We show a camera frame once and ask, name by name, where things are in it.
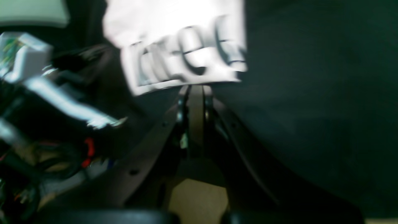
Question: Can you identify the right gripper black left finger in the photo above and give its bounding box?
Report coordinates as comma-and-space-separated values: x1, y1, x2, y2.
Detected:
34, 85, 191, 224

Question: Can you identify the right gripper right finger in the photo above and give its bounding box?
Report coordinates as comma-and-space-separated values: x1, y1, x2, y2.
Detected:
197, 86, 364, 224

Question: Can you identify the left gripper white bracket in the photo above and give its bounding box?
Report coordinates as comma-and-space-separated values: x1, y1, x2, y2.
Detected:
1, 32, 127, 129

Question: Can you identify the pink T-shirt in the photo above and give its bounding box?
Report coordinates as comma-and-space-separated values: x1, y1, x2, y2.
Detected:
103, 0, 248, 96

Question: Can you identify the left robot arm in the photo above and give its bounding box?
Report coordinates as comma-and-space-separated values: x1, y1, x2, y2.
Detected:
1, 32, 127, 224

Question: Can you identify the black table cloth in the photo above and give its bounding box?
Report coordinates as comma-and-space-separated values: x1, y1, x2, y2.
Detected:
62, 0, 398, 218

